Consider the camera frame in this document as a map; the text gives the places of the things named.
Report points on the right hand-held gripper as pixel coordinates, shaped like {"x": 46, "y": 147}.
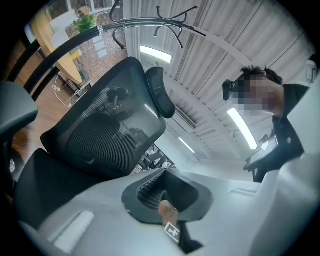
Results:
{"x": 173, "y": 232}

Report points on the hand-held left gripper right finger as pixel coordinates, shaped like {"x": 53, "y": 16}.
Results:
{"x": 237, "y": 220}

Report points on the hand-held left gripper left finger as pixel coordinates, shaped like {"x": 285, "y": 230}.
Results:
{"x": 100, "y": 212}

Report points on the person's right forearm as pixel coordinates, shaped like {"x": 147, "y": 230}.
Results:
{"x": 167, "y": 212}

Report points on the ceiling light panel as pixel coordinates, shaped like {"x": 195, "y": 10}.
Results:
{"x": 156, "y": 53}
{"x": 187, "y": 145}
{"x": 242, "y": 127}

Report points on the black mesh chair backrest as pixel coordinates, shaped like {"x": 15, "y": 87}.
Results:
{"x": 105, "y": 120}

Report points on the person's black clothing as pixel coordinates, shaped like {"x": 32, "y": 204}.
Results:
{"x": 290, "y": 130}

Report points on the person's head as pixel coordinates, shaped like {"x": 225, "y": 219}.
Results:
{"x": 260, "y": 97}

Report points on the black chair armrest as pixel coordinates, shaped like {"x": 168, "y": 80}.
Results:
{"x": 17, "y": 110}

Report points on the black chair headrest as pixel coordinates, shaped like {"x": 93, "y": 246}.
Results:
{"x": 161, "y": 95}

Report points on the dark green folding chair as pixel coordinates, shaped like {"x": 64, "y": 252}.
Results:
{"x": 84, "y": 76}

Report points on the round wooden table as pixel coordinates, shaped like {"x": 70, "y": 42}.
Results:
{"x": 67, "y": 65}

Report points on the black coat rack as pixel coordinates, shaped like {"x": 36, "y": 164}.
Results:
{"x": 75, "y": 41}

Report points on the green potted plant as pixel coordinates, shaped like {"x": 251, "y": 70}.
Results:
{"x": 85, "y": 22}

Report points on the black head-worn camera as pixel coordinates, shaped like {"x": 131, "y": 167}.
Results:
{"x": 228, "y": 90}

